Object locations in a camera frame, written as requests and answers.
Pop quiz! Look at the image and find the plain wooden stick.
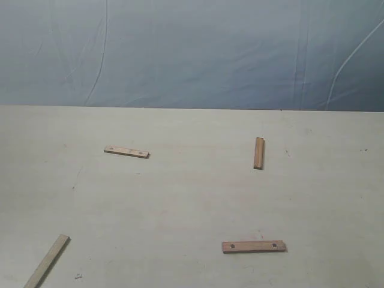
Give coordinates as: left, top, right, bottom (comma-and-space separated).
24, 234, 71, 288
254, 137, 265, 170

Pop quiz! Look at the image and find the wooden stick with holes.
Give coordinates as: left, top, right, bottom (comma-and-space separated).
104, 145, 150, 158
221, 241, 287, 254

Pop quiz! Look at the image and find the blue-grey backdrop cloth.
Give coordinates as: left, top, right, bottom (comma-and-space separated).
1, 1, 383, 112

